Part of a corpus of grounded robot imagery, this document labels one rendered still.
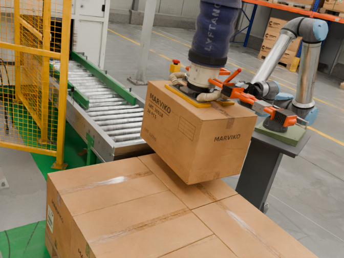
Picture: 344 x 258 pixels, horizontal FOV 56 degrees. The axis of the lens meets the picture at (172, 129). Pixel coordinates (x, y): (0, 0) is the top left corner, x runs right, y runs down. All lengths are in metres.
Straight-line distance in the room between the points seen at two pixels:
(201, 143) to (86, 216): 0.69
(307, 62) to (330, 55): 8.53
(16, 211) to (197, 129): 1.50
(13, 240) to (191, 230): 1.20
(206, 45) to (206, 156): 0.60
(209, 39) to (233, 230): 1.03
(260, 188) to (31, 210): 1.74
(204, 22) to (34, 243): 1.71
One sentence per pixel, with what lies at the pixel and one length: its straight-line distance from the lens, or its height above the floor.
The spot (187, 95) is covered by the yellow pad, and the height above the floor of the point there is 1.09.
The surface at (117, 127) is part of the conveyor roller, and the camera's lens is 2.61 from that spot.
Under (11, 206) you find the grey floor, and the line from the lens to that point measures 2.66.
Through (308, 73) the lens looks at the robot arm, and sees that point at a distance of 2.30.
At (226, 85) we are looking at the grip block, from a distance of 1.78.
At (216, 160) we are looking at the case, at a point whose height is 0.80.
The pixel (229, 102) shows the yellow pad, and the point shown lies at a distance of 1.93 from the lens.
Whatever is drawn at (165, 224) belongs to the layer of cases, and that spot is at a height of 0.54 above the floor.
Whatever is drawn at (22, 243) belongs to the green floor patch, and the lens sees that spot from 2.37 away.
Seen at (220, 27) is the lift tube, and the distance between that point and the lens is 1.80.
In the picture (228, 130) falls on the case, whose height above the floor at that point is 0.99.
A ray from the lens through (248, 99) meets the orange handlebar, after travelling 1.67.
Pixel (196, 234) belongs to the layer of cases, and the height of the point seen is 0.54.
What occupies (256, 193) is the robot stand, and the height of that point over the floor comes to 0.25.
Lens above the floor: 1.67
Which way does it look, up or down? 24 degrees down
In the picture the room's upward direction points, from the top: 12 degrees clockwise
